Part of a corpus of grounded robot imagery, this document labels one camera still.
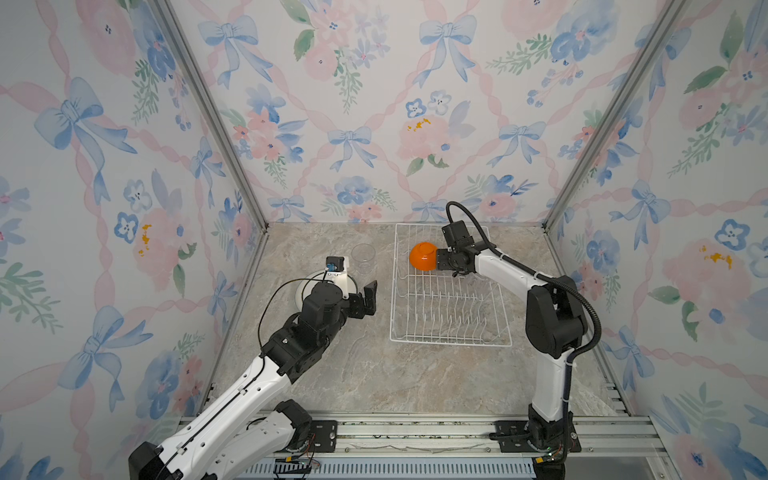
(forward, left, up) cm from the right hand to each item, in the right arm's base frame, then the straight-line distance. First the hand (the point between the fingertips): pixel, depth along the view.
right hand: (448, 257), depth 99 cm
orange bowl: (+3, +7, -3) cm, 9 cm away
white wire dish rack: (-15, +4, -7) cm, 17 cm away
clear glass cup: (+5, +29, -6) cm, 30 cm away
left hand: (-22, +26, +18) cm, 39 cm away
